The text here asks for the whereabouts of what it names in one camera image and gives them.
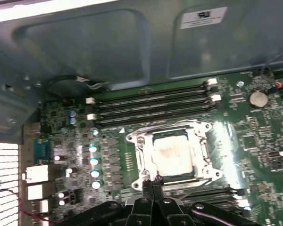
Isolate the black looped cable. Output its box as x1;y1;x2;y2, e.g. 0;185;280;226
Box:
46;74;104;91

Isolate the CPU socket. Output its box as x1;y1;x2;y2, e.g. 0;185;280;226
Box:
125;119;224;191

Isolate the black PC case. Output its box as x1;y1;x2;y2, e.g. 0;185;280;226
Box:
0;0;283;226

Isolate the silver CPU green board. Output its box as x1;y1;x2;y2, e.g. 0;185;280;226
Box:
152;133;195;177

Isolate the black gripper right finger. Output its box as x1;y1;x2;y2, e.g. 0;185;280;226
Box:
153;175;272;226

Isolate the metal socket cover frame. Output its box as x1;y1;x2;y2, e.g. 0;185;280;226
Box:
138;128;207;183

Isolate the thin metal locking lever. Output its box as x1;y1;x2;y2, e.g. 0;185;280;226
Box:
164;173;224;189
128;119;214;139

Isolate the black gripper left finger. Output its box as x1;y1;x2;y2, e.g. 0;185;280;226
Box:
58;178;154;226

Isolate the round coin battery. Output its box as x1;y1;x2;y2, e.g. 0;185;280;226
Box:
248;90;269;109

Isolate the green motherboard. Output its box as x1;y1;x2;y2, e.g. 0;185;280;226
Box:
22;70;283;226

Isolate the white case wall sticker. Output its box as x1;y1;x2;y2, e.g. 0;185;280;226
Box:
180;6;228;30

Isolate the black RAM slot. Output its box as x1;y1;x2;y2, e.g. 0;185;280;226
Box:
87;94;222;121
179;195;252;212
165;187;248;205
86;79;218;105
95;102;217;129
94;86;219;113

